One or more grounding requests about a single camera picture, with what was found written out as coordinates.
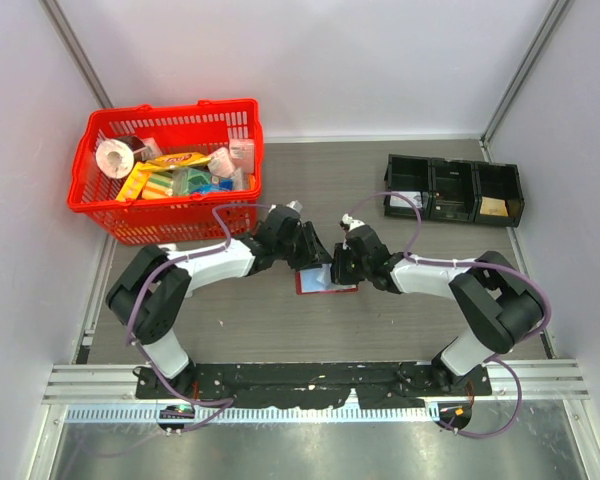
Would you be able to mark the green blue packet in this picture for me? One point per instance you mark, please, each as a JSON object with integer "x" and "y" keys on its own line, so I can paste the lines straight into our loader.
{"x": 189, "y": 181}

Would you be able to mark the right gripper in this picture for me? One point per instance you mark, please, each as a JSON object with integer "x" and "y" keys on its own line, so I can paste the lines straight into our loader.
{"x": 341, "y": 250}

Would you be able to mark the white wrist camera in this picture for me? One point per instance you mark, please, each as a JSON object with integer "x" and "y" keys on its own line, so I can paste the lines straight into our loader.
{"x": 295, "y": 205}
{"x": 349, "y": 223}

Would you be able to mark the gold card in bin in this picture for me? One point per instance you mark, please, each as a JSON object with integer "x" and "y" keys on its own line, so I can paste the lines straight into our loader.
{"x": 493, "y": 207}

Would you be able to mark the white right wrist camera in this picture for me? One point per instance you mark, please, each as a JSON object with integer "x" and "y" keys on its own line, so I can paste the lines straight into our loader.
{"x": 349, "y": 223}

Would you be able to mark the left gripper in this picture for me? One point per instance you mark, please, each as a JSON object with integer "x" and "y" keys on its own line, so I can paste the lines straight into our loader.
{"x": 314, "y": 254}

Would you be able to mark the pink white box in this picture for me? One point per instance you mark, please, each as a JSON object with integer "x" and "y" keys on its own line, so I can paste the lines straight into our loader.
{"x": 242, "y": 154}

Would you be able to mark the yellow orange striped package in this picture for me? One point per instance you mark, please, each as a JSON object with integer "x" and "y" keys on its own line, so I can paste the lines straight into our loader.
{"x": 146, "y": 184}

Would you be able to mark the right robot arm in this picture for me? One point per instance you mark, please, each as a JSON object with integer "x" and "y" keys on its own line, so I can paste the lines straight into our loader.
{"x": 501, "y": 306}

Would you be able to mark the cards in left bin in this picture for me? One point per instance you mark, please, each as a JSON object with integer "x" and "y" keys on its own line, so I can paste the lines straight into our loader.
{"x": 407, "y": 199}

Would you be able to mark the black tape roll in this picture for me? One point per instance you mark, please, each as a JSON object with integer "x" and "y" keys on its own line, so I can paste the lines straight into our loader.
{"x": 136, "y": 145}

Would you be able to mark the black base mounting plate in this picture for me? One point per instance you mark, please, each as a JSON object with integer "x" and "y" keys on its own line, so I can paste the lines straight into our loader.
{"x": 311, "y": 386}

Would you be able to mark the black three-compartment bin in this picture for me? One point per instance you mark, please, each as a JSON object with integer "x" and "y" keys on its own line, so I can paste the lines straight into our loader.
{"x": 454, "y": 189}

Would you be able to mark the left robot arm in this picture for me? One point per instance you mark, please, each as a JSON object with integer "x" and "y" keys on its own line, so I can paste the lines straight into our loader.
{"x": 148, "y": 295}

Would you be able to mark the yellow chips bag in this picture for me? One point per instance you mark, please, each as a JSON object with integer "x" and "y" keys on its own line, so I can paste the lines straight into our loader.
{"x": 175, "y": 161}

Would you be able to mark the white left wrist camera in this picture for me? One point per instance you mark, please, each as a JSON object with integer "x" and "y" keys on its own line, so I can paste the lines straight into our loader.
{"x": 295, "y": 205}

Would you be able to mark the red leather card holder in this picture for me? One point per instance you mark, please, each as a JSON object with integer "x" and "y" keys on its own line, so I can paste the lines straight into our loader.
{"x": 318, "y": 281}

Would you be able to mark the red plastic shopping basket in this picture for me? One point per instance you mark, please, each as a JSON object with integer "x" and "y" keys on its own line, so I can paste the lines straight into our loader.
{"x": 203, "y": 127}

